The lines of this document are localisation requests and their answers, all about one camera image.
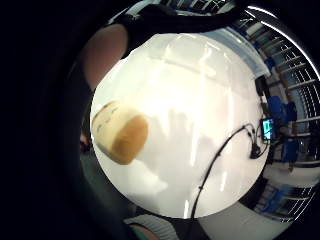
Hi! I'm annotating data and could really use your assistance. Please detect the small device with lit screen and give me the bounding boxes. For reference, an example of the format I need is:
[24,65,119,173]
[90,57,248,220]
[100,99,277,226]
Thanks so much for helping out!
[261,117,276,141]

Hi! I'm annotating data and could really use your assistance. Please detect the pale grey ribbed cloth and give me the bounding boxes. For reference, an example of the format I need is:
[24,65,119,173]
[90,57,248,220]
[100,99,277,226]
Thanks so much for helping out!
[123,213,175,240]

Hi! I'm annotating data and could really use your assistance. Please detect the black stand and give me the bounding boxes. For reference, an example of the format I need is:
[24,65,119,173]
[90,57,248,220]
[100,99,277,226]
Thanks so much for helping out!
[255,75,272,98]

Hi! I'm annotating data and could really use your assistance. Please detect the black cable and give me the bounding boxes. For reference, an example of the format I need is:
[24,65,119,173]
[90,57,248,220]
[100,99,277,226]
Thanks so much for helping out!
[189,123,272,220]

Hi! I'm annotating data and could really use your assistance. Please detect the blue chair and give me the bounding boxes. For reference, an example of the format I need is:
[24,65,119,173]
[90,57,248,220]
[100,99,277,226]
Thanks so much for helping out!
[280,137,300,165]
[267,95,298,124]

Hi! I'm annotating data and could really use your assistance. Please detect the metal window frame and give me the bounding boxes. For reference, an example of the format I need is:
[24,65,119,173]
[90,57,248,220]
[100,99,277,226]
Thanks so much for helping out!
[233,4,320,168]

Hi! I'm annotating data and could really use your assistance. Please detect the the person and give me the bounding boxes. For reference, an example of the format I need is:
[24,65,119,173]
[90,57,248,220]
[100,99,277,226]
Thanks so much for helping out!
[56,59,141,240]

